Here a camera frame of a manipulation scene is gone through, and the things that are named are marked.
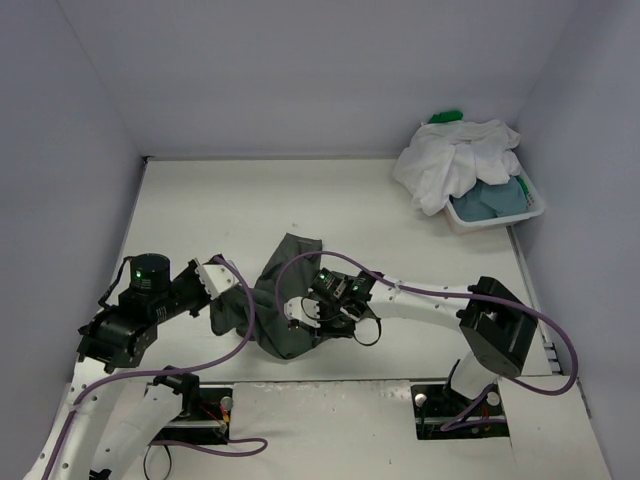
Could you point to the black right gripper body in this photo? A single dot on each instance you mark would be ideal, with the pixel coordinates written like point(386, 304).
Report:
point(329, 317)

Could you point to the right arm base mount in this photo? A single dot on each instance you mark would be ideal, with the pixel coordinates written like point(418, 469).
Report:
point(437, 409)

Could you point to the white plastic laundry basket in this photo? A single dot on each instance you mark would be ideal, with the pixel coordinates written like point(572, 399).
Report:
point(535, 208)

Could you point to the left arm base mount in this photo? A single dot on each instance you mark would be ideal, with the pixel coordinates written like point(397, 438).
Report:
point(208, 421)

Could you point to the white t-shirt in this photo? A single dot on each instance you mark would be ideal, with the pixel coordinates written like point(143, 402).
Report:
point(445, 160)

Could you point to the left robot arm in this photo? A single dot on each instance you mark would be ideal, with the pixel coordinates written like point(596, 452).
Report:
point(113, 408)

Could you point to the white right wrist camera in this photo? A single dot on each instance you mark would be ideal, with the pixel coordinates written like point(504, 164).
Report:
point(302, 312)

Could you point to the light blue t-shirt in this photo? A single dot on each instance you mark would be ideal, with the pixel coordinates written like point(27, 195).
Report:
point(486, 202)

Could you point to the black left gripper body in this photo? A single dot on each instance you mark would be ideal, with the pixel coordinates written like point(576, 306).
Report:
point(201, 298)

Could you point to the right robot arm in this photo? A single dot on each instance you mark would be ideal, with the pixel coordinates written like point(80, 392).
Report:
point(497, 330)

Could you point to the dark grey t-shirt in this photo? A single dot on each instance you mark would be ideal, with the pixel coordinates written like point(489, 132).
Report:
point(230, 311)

